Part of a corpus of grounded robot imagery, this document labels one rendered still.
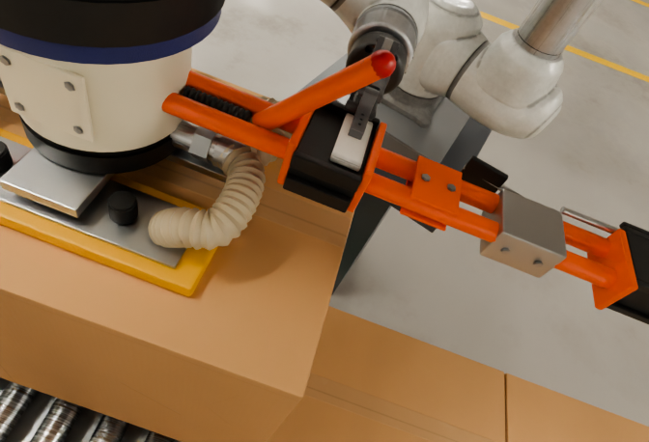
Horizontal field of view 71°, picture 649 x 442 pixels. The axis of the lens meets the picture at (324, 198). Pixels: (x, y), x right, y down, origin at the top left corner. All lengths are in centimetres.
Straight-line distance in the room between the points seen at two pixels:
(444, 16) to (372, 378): 81
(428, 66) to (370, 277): 101
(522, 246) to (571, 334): 180
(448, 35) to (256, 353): 81
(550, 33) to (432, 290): 122
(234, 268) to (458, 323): 152
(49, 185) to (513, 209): 46
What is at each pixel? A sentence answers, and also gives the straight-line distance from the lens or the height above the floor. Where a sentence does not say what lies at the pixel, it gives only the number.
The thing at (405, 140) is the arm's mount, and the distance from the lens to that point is 111.
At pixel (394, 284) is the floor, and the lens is 190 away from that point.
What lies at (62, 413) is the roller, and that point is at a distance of 101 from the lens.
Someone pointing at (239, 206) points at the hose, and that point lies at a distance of 46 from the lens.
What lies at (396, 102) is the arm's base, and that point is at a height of 86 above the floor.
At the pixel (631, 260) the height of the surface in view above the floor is 123.
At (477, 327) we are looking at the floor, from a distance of 200.
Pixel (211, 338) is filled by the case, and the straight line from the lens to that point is 48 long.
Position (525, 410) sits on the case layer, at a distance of 127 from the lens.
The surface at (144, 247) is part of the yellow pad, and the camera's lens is 50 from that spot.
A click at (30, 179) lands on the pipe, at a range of 53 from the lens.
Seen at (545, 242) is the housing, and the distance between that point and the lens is 50.
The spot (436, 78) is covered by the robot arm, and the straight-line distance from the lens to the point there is 111.
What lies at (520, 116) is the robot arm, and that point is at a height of 101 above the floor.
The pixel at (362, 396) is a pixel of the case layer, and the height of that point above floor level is 54.
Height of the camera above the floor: 152
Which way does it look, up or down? 49 degrees down
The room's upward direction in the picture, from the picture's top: 24 degrees clockwise
